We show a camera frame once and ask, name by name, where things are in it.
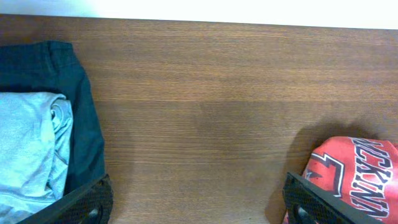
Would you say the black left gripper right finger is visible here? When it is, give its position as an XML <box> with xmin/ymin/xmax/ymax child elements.
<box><xmin>282</xmin><ymin>172</ymin><xmax>382</xmax><ymax>224</ymax></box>

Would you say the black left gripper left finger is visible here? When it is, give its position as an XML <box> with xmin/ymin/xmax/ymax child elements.
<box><xmin>18</xmin><ymin>174</ymin><xmax>113</xmax><ymax>224</ymax></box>

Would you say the orange t-shirt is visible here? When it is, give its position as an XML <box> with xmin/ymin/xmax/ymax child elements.
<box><xmin>281</xmin><ymin>136</ymin><xmax>398</xmax><ymax>224</ymax></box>

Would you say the folded grey garment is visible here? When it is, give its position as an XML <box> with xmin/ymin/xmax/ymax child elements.
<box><xmin>1</xmin><ymin>92</ymin><xmax>73</xmax><ymax>223</ymax></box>

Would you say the folded dark navy garment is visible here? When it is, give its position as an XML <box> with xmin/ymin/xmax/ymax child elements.
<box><xmin>1</xmin><ymin>40</ymin><xmax>105</xmax><ymax>194</ymax></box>

